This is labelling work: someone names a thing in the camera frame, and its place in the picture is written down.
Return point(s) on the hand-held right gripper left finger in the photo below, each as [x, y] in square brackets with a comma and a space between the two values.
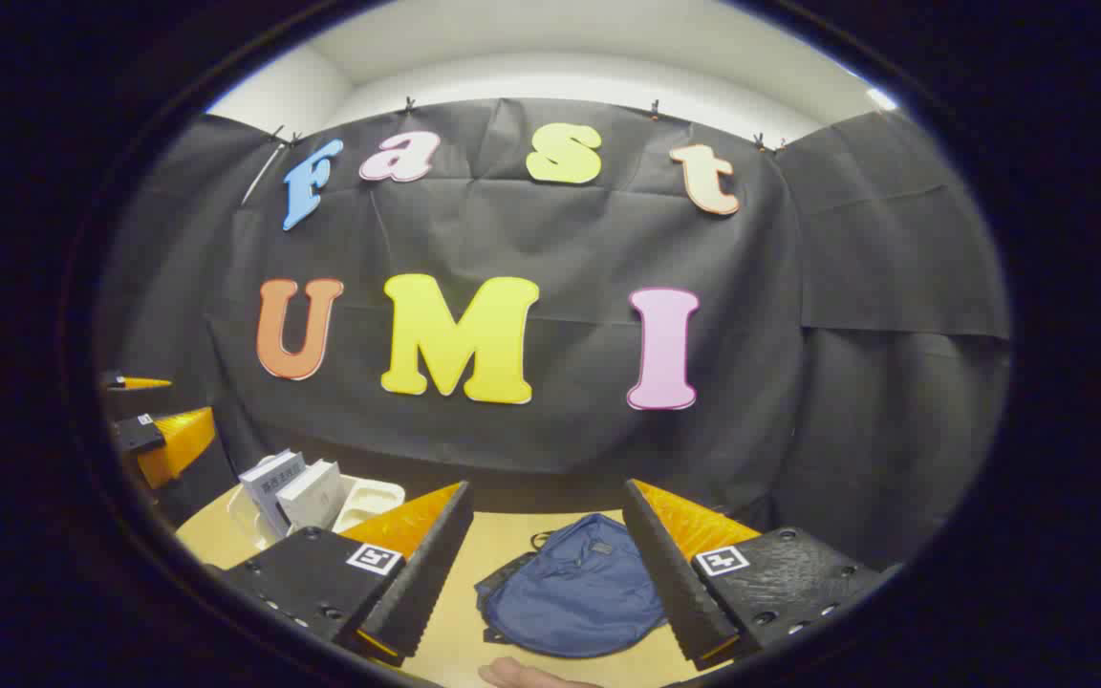
[421, 573]

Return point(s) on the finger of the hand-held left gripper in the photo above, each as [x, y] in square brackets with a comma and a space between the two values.
[135, 384]
[178, 444]

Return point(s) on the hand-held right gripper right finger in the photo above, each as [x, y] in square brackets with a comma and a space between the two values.
[670, 573]

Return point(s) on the cream plastic bookshelf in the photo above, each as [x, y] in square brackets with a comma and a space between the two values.
[369, 502]

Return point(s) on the blue schoolbag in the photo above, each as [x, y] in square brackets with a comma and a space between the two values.
[579, 592]

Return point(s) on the grey cover book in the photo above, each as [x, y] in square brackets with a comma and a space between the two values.
[266, 483]

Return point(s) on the white cover book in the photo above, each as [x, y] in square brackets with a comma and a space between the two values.
[313, 497]

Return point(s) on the black backdrop cloth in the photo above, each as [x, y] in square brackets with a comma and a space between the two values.
[560, 239]

